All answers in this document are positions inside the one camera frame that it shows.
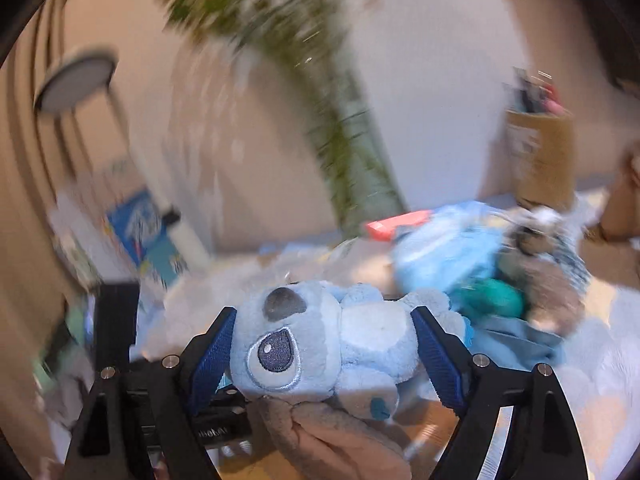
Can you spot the grey striped soft toy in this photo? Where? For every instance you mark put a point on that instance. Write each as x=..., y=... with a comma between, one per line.
x=545, y=280

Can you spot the blue cloth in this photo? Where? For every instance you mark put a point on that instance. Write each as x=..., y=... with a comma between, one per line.
x=510, y=345

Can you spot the glass vase with flowers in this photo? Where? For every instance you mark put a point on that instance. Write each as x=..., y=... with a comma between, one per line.
x=360, y=160

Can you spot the teal cloth bundle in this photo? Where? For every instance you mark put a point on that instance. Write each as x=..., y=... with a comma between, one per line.
x=492, y=297

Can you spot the blue plush toy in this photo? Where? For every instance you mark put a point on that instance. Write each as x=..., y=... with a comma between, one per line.
x=300, y=340

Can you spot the pink packet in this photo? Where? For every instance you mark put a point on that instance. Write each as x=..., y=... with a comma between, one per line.
x=395, y=225

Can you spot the blue tissue pack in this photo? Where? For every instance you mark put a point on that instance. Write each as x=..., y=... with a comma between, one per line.
x=440, y=255

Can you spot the white cylinder bottle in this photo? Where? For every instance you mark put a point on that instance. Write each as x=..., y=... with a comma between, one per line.
x=187, y=240

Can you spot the round white side table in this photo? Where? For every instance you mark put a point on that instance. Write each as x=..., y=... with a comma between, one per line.
x=75, y=80

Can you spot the bunch of pens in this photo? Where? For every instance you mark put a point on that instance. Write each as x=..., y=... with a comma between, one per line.
x=537, y=92

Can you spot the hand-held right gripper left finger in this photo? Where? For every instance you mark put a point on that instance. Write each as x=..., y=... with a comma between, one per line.
x=210, y=360

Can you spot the row of books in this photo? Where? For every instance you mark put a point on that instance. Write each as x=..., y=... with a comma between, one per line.
x=140, y=230

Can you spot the cardboard pen holder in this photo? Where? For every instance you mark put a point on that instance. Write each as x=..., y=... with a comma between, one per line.
x=542, y=160

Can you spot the brown leather bag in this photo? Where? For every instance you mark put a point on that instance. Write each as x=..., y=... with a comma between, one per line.
x=620, y=200

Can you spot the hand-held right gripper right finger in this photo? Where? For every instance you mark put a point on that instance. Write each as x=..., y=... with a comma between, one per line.
x=442, y=365

